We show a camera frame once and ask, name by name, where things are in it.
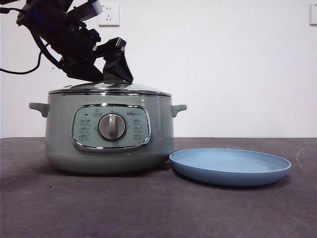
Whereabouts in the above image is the round blue plate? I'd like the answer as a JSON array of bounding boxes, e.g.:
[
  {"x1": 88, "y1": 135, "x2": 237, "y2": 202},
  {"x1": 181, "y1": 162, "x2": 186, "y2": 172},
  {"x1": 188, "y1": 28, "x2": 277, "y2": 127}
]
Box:
[{"x1": 168, "y1": 148, "x2": 292, "y2": 187}]

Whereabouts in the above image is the pale green electric steamer pot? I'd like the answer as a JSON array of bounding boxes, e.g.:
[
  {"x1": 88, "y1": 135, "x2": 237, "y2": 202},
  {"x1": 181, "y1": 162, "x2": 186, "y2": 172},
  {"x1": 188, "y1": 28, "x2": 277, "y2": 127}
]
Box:
[{"x1": 28, "y1": 92, "x2": 188, "y2": 176}]

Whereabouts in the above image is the white wall plate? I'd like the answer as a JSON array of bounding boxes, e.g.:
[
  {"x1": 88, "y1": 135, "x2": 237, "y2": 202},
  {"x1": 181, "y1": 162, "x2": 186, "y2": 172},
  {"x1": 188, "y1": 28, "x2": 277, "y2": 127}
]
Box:
[{"x1": 310, "y1": 3, "x2": 317, "y2": 26}]

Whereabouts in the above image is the glass lid with green knob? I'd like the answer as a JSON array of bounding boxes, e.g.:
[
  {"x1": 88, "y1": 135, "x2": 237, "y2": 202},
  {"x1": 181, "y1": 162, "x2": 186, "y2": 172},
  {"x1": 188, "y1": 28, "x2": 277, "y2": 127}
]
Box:
[{"x1": 48, "y1": 79, "x2": 172, "y2": 97}]

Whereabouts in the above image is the white wall power socket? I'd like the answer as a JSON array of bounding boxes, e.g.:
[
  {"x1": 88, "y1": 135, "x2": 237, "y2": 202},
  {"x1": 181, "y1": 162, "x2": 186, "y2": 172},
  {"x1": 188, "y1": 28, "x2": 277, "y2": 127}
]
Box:
[{"x1": 98, "y1": 3, "x2": 120, "y2": 27}]

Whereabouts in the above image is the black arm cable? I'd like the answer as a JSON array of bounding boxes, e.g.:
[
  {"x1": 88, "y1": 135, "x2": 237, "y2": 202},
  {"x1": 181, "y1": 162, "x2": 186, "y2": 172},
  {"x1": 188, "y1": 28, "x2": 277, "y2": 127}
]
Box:
[{"x1": 0, "y1": 37, "x2": 62, "y2": 74}]

